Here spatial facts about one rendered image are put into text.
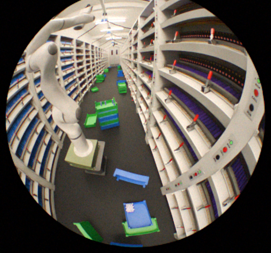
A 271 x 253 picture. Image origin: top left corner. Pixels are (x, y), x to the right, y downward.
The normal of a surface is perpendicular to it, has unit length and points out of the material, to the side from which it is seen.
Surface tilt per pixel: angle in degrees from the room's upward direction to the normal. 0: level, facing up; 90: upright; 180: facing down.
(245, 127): 90
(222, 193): 20
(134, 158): 0
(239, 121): 90
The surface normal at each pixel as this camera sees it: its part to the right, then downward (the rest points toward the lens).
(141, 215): -0.04, -0.94
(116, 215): 0.02, -0.78
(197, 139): -0.33, -0.70
